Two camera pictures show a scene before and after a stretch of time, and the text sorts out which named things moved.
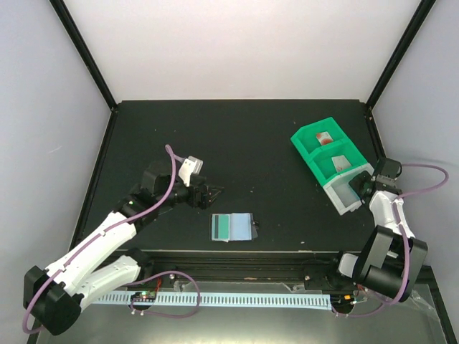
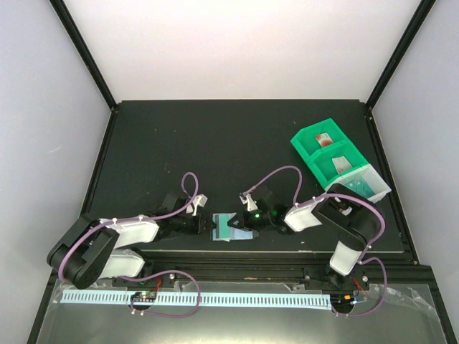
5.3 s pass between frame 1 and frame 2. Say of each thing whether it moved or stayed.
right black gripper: moved
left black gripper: moved
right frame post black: stayed
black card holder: stayed
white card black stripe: stayed
